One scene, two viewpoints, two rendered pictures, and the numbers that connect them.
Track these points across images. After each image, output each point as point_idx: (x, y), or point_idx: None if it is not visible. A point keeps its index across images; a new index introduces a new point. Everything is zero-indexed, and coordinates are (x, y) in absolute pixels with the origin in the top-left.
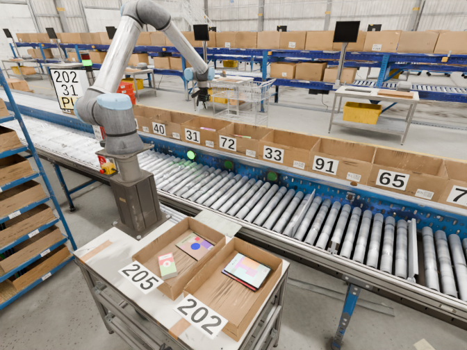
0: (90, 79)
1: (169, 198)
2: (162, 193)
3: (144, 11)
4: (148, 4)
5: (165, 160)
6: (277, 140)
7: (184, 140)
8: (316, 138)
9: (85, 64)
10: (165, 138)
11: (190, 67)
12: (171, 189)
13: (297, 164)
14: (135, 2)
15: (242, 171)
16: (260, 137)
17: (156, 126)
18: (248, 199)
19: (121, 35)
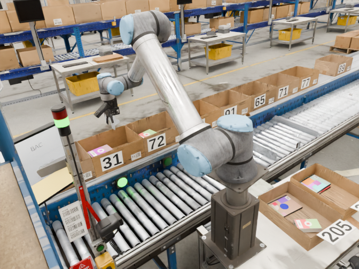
0: (74, 144)
1: (194, 218)
2: (182, 222)
3: (165, 24)
4: (165, 16)
5: (102, 211)
6: None
7: (100, 174)
8: (197, 101)
9: (67, 124)
10: (71, 190)
11: (112, 80)
12: (179, 212)
13: (215, 124)
14: (150, 15)
15: (177, 158)
16: (154, 125)
17: None
18: None
19: (166, 56)
